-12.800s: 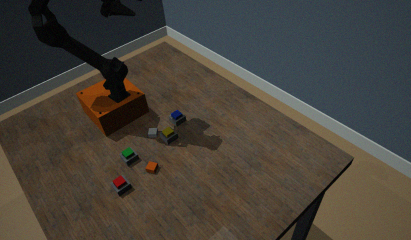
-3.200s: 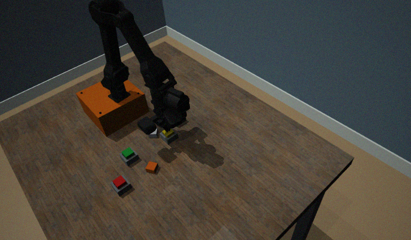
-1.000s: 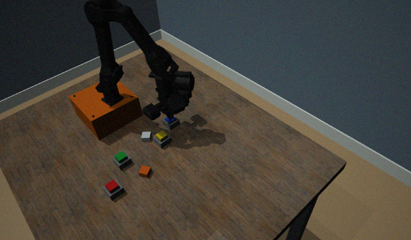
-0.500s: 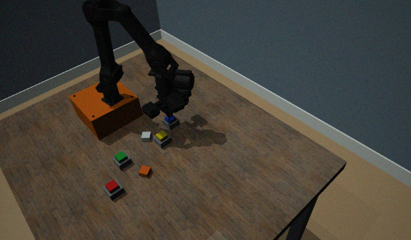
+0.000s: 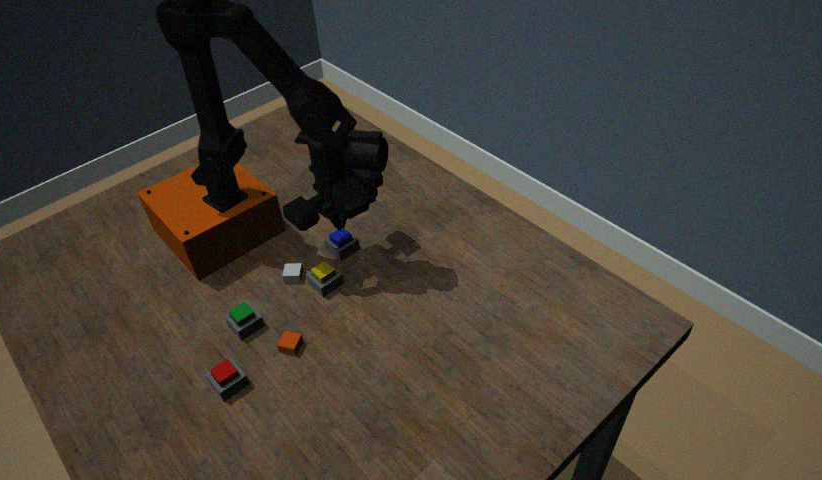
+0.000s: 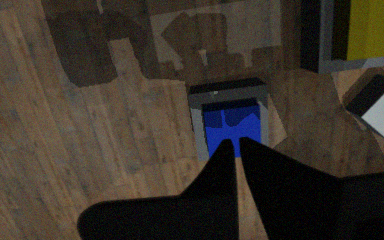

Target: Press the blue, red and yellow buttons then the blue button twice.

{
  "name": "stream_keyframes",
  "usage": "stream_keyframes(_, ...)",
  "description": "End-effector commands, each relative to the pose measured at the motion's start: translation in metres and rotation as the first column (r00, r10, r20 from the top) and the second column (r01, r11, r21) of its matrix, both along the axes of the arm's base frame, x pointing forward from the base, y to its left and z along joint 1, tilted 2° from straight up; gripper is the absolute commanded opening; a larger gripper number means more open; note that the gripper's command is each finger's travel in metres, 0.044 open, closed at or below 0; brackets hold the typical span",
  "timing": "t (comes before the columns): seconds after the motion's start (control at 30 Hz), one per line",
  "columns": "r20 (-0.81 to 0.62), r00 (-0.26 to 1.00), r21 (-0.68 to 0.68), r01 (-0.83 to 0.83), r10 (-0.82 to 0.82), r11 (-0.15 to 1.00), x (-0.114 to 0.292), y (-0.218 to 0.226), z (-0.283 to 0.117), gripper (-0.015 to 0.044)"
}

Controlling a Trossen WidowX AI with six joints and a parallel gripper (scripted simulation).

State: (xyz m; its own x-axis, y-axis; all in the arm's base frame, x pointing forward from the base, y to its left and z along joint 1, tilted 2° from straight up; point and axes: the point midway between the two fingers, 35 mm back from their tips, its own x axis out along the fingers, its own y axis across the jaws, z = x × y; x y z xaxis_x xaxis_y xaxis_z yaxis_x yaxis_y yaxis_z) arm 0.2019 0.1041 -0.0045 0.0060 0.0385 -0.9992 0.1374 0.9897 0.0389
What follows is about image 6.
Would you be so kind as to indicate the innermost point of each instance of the yellow button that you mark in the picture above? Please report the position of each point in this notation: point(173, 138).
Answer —
point(341, 35)

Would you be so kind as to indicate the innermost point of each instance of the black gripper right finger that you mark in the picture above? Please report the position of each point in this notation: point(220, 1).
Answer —
point(298, 202)

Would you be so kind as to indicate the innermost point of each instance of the grey cube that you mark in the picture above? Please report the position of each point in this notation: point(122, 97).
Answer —
point(368, 105)

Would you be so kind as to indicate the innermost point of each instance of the blue button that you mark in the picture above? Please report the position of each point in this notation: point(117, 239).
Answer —
point(228, 110)

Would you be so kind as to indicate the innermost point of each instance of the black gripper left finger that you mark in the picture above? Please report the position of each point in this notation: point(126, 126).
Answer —
point(206, 210)

